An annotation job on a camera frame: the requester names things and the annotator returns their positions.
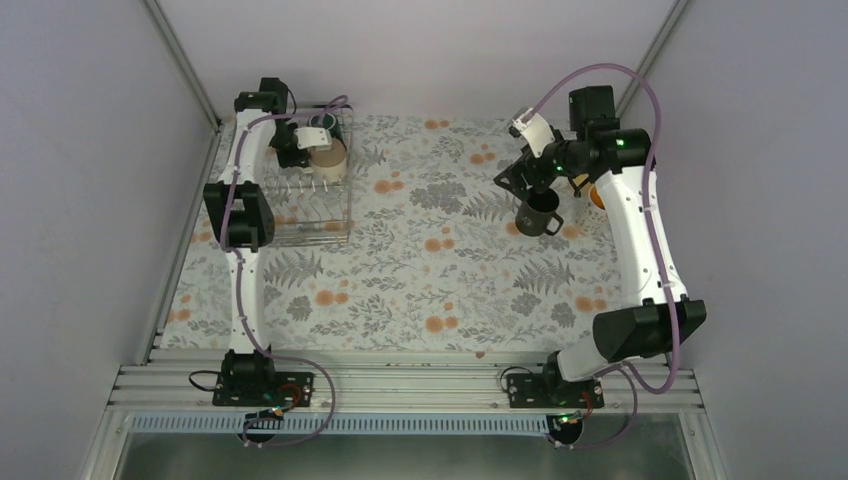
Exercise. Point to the iridescent floral mug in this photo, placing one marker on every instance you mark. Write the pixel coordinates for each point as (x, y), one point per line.
(589, 219)

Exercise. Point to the floral table mat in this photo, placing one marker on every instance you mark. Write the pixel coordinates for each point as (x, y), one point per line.
(433, 260)

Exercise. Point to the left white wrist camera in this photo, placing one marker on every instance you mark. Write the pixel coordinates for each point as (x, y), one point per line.
(313, 138)

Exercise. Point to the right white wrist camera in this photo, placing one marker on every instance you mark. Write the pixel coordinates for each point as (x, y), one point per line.
(533, 129)

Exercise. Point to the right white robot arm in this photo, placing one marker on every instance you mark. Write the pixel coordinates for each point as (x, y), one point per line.
(658, 313)

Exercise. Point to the teal green mug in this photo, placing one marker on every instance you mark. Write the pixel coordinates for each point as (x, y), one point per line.
(329, 122)

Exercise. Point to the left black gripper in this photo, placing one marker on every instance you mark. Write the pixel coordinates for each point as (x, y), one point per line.
(286, 159)

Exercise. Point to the beige cream mug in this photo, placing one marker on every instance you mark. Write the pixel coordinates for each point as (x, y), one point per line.
(329, 164)

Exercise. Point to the wire dish rack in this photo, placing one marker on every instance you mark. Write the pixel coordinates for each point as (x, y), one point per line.
(307, 212)

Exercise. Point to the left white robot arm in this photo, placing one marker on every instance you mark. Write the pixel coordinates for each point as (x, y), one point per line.
(242, 219)

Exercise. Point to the yellow mug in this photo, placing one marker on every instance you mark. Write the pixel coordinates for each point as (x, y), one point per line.
(596, 199)

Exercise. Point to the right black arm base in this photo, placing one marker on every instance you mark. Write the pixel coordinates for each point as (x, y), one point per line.
(546, 388)

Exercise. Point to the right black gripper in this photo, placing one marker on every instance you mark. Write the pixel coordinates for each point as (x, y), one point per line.
(518, 182)

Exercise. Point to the aluminium rail frame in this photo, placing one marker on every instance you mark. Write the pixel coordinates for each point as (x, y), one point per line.
(361, 392)

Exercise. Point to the black mug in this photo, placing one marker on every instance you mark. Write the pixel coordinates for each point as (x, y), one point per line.
(537, 215)

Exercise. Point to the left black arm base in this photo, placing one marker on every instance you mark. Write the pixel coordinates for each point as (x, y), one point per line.
(251, 380)

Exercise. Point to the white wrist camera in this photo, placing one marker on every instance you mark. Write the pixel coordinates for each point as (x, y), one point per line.
(313, 138)
(533, 129)

